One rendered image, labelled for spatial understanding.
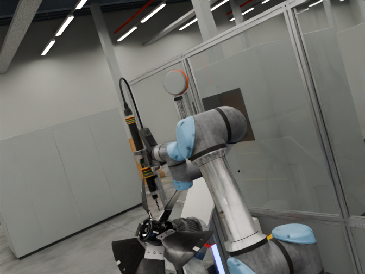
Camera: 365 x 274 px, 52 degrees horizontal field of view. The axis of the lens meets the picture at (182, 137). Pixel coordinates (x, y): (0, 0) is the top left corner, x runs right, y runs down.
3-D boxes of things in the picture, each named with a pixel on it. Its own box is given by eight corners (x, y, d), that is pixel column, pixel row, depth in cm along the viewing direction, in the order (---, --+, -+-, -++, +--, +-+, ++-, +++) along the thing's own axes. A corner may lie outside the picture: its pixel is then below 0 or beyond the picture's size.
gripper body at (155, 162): (143, 168, 165) (156, 167, 155) (137, 149, 164) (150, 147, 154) (157, 162, 169) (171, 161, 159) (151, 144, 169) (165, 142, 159)
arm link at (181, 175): (204, 182, 149) (196, 156, 148) (178, 193, 145) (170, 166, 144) (197, 181, 156) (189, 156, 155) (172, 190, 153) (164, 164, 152)
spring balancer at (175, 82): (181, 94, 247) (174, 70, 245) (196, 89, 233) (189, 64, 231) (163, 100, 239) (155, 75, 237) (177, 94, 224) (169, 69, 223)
